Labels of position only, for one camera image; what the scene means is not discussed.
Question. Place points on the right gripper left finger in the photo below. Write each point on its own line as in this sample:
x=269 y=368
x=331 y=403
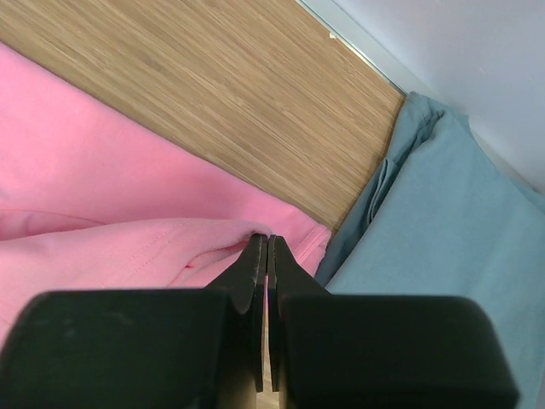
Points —
x=181 y=348

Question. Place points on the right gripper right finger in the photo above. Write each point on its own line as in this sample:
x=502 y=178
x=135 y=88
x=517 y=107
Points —
x=341 y=351

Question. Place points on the pink t shirt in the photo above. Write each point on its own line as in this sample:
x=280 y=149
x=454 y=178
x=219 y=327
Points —
x=92 y=200

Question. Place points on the folded grey-blue t shirt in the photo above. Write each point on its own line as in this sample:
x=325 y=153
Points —
x=439 y=218

